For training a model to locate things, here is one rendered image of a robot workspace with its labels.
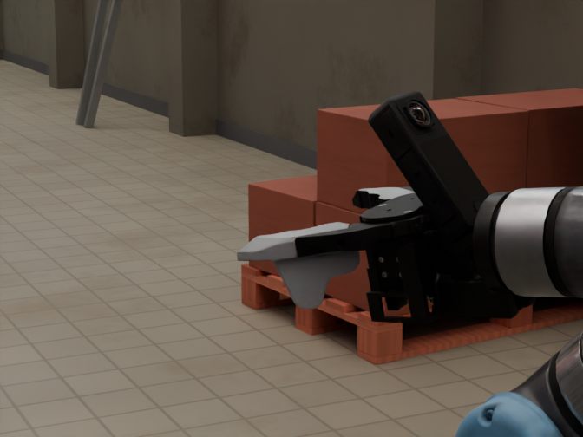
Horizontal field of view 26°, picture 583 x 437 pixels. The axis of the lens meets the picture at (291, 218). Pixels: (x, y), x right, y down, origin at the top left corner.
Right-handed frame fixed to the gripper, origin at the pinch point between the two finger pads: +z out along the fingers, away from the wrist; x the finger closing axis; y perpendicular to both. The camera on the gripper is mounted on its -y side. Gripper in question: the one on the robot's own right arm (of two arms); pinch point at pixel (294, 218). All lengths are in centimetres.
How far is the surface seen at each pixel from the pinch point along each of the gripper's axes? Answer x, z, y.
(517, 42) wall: 449, 246, 43
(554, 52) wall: 437, 221, 48
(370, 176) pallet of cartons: 256, 195, 58
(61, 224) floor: 318, 448, 90
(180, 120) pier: 573, 614, 85
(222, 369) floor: 205, 233, 110
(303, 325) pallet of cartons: 255, 239, 113
